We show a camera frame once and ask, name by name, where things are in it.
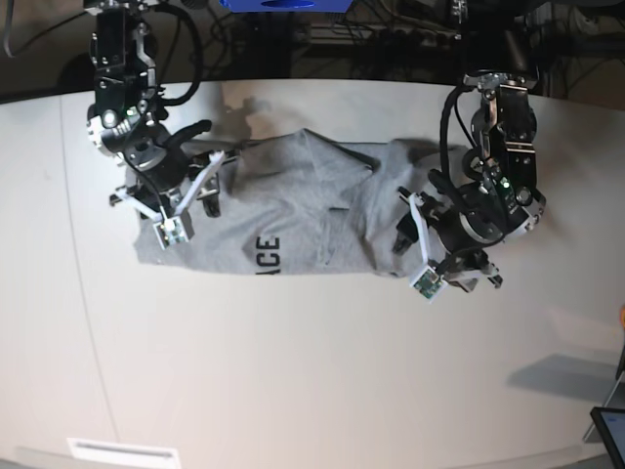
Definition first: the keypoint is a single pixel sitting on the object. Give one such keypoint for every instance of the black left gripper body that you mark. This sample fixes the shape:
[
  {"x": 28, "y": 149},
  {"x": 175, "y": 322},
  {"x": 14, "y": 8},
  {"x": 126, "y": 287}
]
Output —
[{"x": 474, "y": 216}]

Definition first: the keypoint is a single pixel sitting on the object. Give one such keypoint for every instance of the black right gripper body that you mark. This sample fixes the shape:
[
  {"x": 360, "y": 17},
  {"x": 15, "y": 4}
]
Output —
[{"x": 161, "y": 164}]

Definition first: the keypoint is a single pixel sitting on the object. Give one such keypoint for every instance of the grey T-shirt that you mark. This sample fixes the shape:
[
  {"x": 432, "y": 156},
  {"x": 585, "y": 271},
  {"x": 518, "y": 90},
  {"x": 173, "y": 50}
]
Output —
[{"x": 303, "y": 204}]

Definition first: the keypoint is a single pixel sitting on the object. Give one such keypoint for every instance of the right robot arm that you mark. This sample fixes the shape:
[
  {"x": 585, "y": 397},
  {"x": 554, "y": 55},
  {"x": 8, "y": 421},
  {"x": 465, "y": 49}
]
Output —
[{"x": 125, "y": 120}]

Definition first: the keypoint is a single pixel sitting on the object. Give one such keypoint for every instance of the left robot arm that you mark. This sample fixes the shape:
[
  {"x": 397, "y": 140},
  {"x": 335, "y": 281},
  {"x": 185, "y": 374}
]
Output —
[{"x": 496, "y": 63}]

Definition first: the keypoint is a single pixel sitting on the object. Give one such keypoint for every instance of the black tablet with stand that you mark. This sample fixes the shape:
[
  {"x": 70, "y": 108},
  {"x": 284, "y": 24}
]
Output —
[{"x": 607, "y": 425}]

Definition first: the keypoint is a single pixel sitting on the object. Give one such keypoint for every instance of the white label strip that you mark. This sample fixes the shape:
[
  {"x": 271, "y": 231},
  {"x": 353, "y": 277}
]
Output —
[{"x": 121, "y": 454}]

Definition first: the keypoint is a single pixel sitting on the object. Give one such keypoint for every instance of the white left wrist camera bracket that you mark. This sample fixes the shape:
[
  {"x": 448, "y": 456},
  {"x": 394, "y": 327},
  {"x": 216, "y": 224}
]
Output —
[{"x": 431, "y": 277}]

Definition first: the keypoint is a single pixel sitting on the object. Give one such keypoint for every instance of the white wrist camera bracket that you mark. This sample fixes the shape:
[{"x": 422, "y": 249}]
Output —
[
  {"x": 431, "y": 277},
  {"x": 172, "y": 223}
]

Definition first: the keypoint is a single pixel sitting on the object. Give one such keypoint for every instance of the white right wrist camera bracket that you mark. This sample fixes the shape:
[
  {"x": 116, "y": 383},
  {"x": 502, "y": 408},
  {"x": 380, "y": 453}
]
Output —
[{"x": 172, "y": 223}]

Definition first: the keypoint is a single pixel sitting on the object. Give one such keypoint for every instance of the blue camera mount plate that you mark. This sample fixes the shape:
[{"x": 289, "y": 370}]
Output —
[{"x": 305, "y": 6}]

